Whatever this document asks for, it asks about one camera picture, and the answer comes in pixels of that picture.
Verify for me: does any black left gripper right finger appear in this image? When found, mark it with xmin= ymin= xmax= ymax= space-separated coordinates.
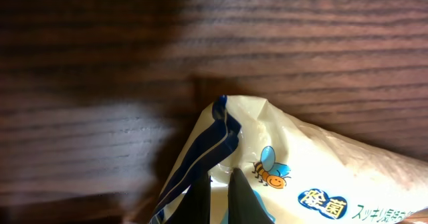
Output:
xmin=228 ymin=168 xmax=274 ymax=224

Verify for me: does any yellow white snack bag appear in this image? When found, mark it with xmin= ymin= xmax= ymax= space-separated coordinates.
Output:
xmin=150 ymin=96 xmax=427 ymax=223

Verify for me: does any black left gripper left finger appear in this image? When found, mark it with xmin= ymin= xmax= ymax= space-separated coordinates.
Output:
xmin=166 ymin=174 xmax=211 ymax=224

